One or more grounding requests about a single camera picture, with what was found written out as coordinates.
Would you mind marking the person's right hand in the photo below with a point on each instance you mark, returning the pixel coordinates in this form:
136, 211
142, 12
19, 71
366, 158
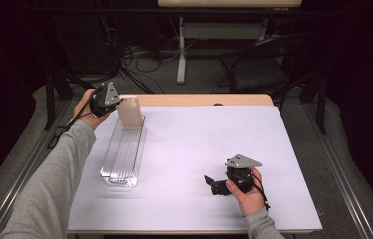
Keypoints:
250, 202

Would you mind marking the white table board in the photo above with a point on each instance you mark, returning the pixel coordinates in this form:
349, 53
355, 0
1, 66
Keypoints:
190, 139

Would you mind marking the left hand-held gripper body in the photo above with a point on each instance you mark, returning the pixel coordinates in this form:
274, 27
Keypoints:
102, 101

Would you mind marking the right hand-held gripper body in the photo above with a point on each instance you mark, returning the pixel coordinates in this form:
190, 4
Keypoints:
240, 177

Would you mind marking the beige phone case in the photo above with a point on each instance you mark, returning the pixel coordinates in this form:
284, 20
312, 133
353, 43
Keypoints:
130, 113

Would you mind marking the clear plastic packaging tray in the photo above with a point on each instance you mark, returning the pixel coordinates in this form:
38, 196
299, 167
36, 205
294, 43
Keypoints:
124, 156

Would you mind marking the dark equipment cabinet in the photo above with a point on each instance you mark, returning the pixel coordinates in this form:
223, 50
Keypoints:
84, 43

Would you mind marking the person's left hand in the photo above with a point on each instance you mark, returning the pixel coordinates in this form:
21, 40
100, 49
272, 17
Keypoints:
84, 111

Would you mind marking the white-legged desk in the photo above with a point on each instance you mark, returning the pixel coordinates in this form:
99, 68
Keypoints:
227, 30

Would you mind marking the black folding chair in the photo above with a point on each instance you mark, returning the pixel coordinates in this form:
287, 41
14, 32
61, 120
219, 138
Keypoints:
257, 73

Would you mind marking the wooden table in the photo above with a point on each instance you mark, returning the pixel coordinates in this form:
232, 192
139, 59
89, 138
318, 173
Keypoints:
180, 99

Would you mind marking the aluminium floor rail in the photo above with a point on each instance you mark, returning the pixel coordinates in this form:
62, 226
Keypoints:
25, 166
339, 172

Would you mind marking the black metal stand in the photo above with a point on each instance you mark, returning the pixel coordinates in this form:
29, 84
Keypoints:
321, 106
50, 99

